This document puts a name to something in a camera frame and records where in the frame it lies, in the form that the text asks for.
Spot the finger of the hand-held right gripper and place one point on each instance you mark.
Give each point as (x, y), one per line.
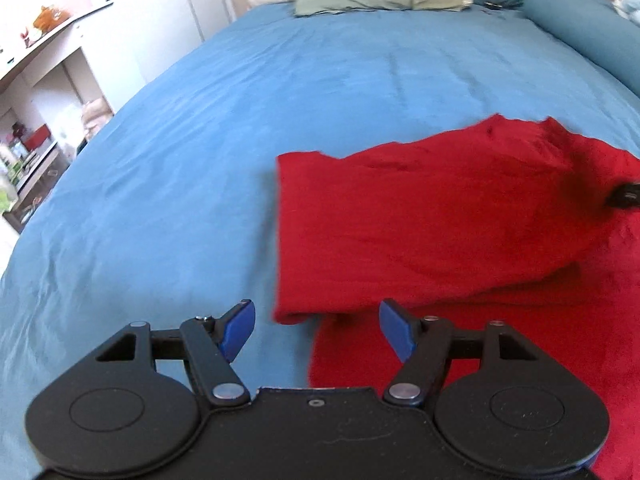
(625, 196)

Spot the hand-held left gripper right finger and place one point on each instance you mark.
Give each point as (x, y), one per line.
(395, 327)

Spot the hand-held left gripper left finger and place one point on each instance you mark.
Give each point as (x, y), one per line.
(239, 327)

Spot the red garment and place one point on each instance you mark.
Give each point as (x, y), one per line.
(425, 220)

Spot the teal bolster pillow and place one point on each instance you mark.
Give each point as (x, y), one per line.
(580, 25)

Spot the blue bed sheet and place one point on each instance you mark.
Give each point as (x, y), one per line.
(210, 150)

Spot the light blue cloth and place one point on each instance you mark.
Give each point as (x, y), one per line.
(627, 6)

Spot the beige plush toy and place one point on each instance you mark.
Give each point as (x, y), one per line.
(96, 115)

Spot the red box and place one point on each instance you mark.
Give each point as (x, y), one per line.
(36, 138)

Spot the white shelving unit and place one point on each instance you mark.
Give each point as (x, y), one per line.
(40, 100)

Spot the white wardrobe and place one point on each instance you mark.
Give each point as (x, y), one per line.
(170, 15)

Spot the orange toy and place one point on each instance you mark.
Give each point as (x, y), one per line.
(49, 17)

